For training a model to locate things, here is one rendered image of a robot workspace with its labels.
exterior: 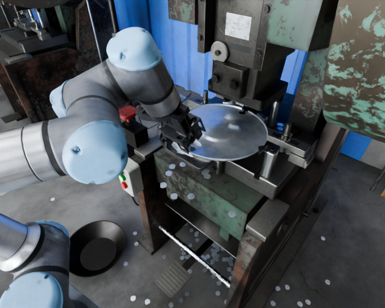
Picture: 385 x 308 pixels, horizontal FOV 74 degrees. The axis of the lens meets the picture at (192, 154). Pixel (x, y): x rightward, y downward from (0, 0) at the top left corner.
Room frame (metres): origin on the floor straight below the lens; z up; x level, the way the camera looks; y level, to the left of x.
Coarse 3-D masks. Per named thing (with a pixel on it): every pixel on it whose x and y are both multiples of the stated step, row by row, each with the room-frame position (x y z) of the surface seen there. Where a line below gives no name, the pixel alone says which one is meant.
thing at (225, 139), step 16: (192, 112) 0.74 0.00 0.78; (208, 112) 0.74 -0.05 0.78; (224, 112) 0.74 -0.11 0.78; (208, 128) 0.64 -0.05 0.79; (224, 128) 0.64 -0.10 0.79; (240, 128) 0.64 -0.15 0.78; (256, 128) 0.65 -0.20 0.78; (192, 144) 0.57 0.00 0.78; (208, 144) 0.57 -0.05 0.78; (224, 144) 0.57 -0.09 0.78; (240, 144) 0.57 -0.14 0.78; (224, 160) 0.50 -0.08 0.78
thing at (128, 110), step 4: (124, 108) 0.80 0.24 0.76; (128, 108) 0.80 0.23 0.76; (132, 108) 0.80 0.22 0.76; (120, 112) 0.77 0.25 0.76; (124, 112) 0.77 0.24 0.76; (128, 112) 0.77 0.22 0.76; (132, 112) 0.77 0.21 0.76; (120, 116) 0.75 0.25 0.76; (124, 116) 0.75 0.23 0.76; (128, 116) 0.75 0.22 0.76; (132, 116) 0.76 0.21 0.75; (128, 120) 0.78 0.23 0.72
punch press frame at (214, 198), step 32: (192, 0) 0.71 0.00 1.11; (288, 0) 0.55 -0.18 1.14; (320, 0) 0.51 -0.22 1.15; (288, 32) 0.54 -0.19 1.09; (320, 32) 0.54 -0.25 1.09; (320, 64) 0.77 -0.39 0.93; (288, 96) 1.11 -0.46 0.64; (320, 96) 0.75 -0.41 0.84; (320, 128) 0.91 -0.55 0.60; (160, 160) 0.67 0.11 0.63; (192, 192) 0.56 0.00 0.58; (224, 192) 0.51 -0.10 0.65; (256, 192) 0.51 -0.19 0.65; (224, 224) 0.47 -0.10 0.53; (192, 256) 0.55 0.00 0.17
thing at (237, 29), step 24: (216, 0) 0.72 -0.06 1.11; (240, 0) 0.67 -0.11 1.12; (216, 24) 0.72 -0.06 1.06; (240, 24) 0.67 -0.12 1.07; (216, 48) 0.70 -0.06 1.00; (240, 48) 0.66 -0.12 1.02; (216, 72) 0.67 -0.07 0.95; (240, 72) 0.62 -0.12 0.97; (264, 72) 0.65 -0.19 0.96; (240, 96) 0.62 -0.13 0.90
